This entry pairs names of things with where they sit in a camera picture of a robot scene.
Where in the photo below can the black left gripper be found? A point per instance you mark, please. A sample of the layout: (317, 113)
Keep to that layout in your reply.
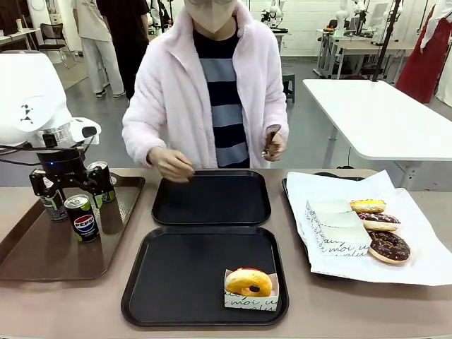
(61, 164)

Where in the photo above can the black Pepsi can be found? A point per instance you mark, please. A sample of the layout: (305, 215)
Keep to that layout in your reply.
(97, 164)
(83, 220)
(56, 212)

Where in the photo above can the dark metal tongs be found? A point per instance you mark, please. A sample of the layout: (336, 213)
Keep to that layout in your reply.
(272, 132)

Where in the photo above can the yellow frosted donut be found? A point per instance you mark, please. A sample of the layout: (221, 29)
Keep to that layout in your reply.
(367, 205)

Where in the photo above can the chocolate sprinkle donut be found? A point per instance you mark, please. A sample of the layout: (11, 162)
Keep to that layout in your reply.
(388, 247)

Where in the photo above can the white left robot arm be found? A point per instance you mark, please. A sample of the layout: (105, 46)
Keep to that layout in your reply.
(28, 88)

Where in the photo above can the person's left forearm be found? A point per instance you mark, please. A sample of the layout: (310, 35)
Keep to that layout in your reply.
(279, 120)

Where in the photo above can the person's right forearm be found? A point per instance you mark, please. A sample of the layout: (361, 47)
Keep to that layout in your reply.
(141, 134)

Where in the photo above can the person's right hand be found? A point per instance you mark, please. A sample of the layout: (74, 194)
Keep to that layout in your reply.
(171, 166)

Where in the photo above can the person's left hand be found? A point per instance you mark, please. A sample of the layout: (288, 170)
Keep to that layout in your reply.
(277, 146)

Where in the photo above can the brown plastic tray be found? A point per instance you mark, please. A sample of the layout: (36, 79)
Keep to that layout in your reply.
(49, 254)

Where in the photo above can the bystander in white trousers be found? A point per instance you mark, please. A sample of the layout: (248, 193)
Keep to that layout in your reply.
(99, 46)

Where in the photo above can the person in pink fleece jacket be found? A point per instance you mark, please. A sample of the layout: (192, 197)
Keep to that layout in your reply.
(176, 88)

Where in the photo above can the black office chair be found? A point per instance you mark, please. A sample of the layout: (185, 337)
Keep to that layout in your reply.
(53, 39)

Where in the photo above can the black plastic tray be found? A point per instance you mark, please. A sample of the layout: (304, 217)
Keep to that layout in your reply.
(212, 197)
(183, 279)
(283, 186)

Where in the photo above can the bystander in black clothes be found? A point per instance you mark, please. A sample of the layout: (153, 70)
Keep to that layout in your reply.
(130, 39)

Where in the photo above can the golden glazed donut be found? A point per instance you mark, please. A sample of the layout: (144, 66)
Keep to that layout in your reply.
(240, 282)

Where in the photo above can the beige face mask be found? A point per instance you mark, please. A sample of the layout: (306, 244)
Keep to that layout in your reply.
(212, 14)

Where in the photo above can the yellow donut in paper box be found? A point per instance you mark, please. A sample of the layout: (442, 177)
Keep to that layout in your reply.
(250, 304)

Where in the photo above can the black stool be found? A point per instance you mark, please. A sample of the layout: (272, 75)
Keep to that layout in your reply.
(289, 83)

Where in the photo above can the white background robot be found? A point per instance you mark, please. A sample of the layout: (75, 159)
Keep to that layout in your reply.
(272, 10)

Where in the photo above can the white table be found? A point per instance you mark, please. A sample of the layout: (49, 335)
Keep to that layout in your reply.
(381, 116)

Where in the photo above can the grey background work table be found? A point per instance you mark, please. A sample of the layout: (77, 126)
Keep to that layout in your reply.
(367, 47)

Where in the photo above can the black pole stand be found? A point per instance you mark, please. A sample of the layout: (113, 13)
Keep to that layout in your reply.
(386, 39)

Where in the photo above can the white paper sheet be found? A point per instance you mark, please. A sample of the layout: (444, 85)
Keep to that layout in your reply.
(416, 243)

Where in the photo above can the red dress on mannequin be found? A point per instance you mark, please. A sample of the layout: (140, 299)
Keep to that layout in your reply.
(423, 60)

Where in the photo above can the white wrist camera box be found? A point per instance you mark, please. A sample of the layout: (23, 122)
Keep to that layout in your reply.
(85, 130)

